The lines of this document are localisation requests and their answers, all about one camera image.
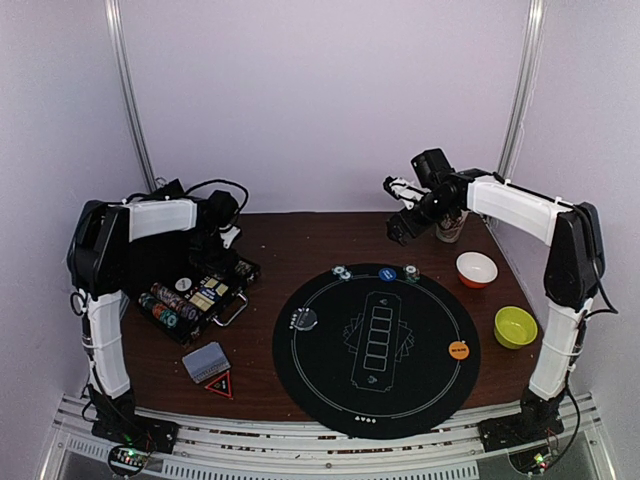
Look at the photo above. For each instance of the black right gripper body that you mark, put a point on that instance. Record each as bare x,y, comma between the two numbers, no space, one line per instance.
404,223

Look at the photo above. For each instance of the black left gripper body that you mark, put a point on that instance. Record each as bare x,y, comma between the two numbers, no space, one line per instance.
208,251

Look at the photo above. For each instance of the green yellow poker chip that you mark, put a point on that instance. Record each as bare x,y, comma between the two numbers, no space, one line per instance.
411,273

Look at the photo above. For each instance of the blue small blind button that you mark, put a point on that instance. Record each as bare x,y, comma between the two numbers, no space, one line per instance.
387,274

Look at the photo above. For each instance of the green white poker chip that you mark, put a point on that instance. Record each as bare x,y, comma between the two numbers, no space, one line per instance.
338,270

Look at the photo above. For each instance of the deck of blue cards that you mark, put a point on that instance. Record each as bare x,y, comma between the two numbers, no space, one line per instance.
206,362

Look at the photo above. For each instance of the clear acrylic dealer button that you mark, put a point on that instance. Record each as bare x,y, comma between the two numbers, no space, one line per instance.
305,319

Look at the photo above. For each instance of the orange big blind button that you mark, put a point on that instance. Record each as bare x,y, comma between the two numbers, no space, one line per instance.
459,350

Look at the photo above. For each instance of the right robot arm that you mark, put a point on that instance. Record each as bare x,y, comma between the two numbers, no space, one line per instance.
573,272

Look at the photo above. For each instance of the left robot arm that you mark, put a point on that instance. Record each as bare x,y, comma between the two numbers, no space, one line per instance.
119,250

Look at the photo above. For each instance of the patterned ceramic mug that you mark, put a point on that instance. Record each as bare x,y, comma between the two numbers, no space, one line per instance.
449,228

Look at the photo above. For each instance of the white dealer button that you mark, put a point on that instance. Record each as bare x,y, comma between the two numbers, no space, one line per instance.
183,284

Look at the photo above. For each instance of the black poker chip case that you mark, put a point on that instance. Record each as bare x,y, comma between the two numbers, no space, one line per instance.
165,256

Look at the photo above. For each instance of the poker chip rows in case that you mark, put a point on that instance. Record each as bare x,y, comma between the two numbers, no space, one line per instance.
213,299

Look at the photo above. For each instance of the orange white bowl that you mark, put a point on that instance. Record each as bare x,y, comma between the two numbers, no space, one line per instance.
476,270

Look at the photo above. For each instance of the round black poker mat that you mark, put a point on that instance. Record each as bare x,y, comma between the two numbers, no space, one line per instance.
376,365

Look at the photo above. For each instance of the red black triangular token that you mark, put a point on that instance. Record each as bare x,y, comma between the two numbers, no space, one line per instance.
221,385

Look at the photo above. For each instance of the yellow green bowl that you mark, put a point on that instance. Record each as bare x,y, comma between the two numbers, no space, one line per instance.
514,327

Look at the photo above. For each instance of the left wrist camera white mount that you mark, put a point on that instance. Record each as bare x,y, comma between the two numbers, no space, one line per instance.
229,236

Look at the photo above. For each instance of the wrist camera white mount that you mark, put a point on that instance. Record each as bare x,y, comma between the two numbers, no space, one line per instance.
404,191
229,236

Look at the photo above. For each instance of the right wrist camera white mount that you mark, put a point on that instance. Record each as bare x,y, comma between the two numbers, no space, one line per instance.
404,191

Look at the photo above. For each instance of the right aluminium post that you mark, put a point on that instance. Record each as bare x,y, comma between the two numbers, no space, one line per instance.
529,63

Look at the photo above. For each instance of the aluminium post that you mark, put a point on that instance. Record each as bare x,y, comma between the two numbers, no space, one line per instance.
116,33
529,63

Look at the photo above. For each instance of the aluminium front rail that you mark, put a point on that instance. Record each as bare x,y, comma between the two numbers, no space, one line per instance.
218,448

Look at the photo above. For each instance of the left aluminium post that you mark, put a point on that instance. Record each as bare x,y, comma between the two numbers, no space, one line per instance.
116,33

